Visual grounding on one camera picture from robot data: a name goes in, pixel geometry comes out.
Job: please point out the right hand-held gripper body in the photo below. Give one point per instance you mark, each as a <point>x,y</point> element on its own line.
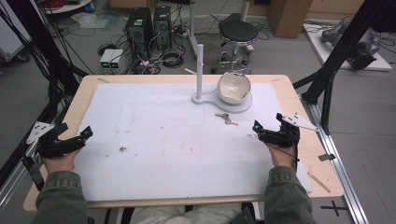
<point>281,137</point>

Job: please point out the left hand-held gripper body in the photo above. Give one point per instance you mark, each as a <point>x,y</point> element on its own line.
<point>54,145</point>

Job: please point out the person's left hand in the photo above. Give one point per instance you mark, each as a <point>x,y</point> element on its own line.
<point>61,162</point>

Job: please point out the person's right hand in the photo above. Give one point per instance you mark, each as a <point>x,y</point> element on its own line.
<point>281,157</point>

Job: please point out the bunch of metal keys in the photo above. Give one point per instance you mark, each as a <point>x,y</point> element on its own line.
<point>227,119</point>

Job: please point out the wooden table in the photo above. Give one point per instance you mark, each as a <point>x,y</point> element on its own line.
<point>314,149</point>

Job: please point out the white ceramic bowl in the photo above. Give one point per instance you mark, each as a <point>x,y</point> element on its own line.
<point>234,88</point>

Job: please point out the grey tape piece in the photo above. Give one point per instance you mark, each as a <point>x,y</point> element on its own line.
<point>327,157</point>

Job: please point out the thin wooden stick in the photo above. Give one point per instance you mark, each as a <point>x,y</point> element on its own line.
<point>319,182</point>

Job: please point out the white power supply unit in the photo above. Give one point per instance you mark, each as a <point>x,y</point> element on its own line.
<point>106,59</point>
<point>115,59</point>

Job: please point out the white stand with pole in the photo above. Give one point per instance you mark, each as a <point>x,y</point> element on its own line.
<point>199,77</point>

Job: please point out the white table mat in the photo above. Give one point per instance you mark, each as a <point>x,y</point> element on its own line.
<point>174,149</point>

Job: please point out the black round stool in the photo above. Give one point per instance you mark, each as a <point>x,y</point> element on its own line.
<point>239,32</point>

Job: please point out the person's legs in light trousers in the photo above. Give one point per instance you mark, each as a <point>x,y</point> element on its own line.
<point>186,214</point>

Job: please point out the cardboard box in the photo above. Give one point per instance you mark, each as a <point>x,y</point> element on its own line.
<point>288,17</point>

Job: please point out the large black computer tower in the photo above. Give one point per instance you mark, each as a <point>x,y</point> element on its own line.
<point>139,29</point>

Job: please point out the white board with grey machine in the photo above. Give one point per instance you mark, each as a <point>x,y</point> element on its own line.
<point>358,46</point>

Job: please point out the small black computer tower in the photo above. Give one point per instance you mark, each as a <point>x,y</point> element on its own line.
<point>162,26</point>

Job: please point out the aluminium floor rail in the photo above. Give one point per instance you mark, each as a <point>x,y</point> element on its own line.
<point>336,161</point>

